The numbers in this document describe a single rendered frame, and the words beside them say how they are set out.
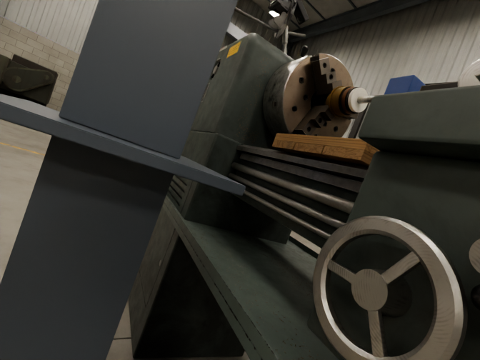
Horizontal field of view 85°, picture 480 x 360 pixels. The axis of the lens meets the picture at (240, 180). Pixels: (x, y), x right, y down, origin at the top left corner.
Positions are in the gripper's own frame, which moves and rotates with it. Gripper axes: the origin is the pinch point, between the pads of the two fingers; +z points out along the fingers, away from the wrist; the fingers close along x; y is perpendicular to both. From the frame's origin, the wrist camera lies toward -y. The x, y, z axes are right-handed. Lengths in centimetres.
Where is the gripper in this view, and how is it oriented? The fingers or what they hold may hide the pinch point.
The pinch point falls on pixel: (278, 36)
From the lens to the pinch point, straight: 120.7
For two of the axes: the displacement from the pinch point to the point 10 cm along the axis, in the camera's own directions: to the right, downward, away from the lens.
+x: 4.2, 1.9, -8.8
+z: -3.6, 9.3, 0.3
